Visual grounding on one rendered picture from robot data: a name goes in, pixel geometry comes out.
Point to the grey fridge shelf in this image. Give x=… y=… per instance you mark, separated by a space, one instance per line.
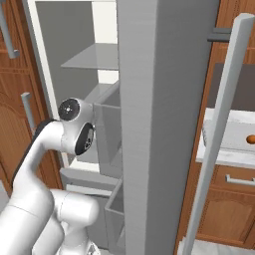
x=96 y=58

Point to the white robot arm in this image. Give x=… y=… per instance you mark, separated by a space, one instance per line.
x=30 y=186

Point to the orange round fruit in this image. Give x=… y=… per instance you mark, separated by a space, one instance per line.
x=251 y=139

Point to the wooden wall cupboard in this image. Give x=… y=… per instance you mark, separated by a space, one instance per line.
x=247 y=8

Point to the grey fridge door bin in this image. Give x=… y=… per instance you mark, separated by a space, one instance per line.
x=108 y=139
x=115 y=219

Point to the grey fridge door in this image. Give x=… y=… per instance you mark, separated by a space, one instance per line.
x=159 y=132

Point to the grey fridge drawer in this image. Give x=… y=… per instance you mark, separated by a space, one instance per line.
x=86 y=181

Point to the wooden cupboard door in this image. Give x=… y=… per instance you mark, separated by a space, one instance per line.
x=229 y=219
x=13 y=132
x=13 y=64

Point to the wooden drawer front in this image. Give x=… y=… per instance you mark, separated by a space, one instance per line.
x=242 y=171

